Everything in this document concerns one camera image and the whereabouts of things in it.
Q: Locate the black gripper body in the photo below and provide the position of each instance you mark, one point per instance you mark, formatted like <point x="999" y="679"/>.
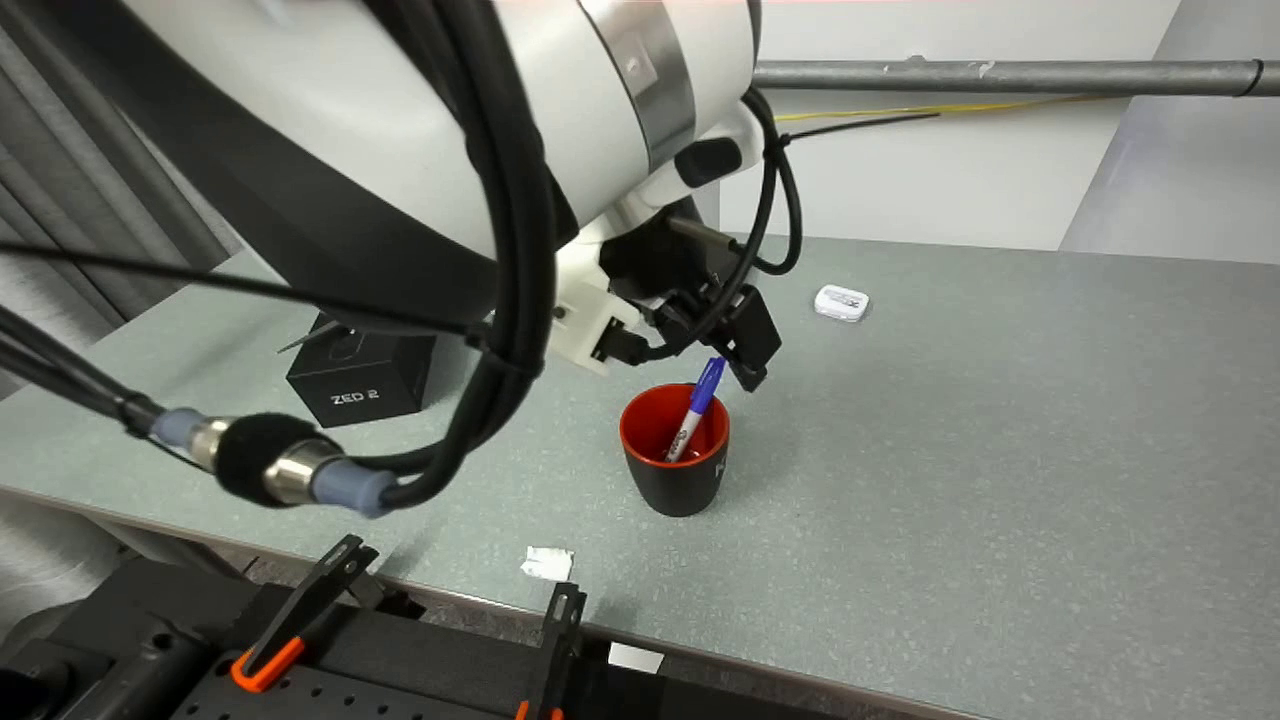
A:
<point x="687" y="283"/>

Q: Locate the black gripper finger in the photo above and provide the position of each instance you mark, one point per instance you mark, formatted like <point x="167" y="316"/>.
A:
<point x="750" y="355"/>

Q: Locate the blue and white marker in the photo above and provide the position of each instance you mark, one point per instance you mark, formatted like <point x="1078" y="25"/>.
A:
<point x="699" y="406"/>

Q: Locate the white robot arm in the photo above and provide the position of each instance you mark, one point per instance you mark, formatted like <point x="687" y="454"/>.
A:
<point x="327" y="146"/>

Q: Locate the black cup with red interior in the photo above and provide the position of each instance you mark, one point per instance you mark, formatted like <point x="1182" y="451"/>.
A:
<point x="672" y="476"/>

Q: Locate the grey metal pole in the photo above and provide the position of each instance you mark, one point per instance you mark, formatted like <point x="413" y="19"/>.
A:
<point x="1074" y="79"/>

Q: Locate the white tape piece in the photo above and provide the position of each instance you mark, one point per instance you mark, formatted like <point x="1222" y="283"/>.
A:
<point x="545" y="561"/>

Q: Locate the white label sticker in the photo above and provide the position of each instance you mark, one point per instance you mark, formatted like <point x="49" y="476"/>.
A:
<point x="632" y="657"/>

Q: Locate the black box on table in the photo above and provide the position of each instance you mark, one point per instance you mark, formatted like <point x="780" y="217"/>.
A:
<point x="354" y="372"/>

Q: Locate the black orange clamp right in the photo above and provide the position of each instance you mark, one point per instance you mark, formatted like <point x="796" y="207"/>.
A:
<point x="552" y="655"/>

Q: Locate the black orange clamp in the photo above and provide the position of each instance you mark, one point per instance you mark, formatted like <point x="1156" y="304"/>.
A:
<point x="552" y="655"/>
<point x="274" y="655"/>

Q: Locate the black orange clamp left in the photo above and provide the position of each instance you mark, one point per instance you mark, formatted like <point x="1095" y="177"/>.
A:
<point x="274" y="655"/>

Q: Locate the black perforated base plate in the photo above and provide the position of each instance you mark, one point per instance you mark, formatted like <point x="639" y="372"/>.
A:
<point x="157" y="643"/>

